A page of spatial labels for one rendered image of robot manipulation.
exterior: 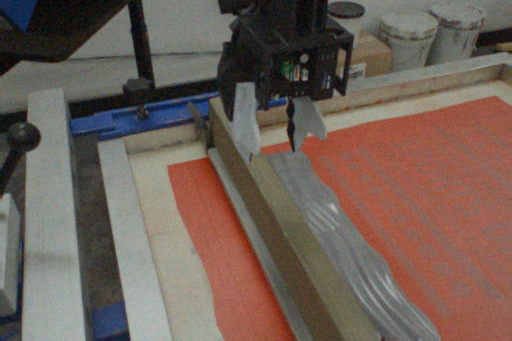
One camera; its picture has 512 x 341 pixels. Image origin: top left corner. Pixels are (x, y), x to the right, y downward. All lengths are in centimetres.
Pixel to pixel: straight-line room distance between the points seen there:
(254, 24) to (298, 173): 35
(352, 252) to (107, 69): 217
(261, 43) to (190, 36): 228
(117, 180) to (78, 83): 201
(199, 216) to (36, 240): 21
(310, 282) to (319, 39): 21
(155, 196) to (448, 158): 44
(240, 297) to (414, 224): 25
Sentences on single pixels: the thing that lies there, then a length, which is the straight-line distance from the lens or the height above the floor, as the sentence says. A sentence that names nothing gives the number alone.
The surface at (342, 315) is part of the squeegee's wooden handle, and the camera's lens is 42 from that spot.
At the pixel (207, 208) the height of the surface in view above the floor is 96.
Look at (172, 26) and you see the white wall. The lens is 258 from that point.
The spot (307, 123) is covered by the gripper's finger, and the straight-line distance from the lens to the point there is 46.
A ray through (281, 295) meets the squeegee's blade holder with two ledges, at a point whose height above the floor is 99.
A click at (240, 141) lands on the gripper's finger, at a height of 114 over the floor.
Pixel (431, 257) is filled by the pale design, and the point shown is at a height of 96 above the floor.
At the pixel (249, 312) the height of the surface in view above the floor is 96.
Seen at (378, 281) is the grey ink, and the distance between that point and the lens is 58.
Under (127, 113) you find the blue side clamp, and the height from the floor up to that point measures 100.
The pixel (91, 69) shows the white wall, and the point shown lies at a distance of 262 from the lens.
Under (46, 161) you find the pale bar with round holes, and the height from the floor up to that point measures 104.
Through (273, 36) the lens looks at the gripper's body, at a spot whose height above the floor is 126.
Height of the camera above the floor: 140
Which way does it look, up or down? 37 degrees down
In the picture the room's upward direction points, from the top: straight up
